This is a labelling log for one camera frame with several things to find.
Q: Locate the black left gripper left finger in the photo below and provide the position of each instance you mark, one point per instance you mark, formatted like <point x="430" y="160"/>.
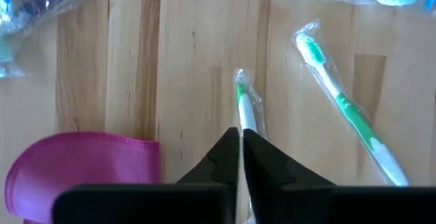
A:
<point x="146" y="205"/>

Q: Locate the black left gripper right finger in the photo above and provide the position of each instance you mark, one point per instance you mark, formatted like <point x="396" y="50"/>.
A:
<point x="340" y="207"/>

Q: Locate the magenta plastic bin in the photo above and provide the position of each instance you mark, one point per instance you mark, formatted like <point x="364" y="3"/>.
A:
<point x="85" y="162"/>

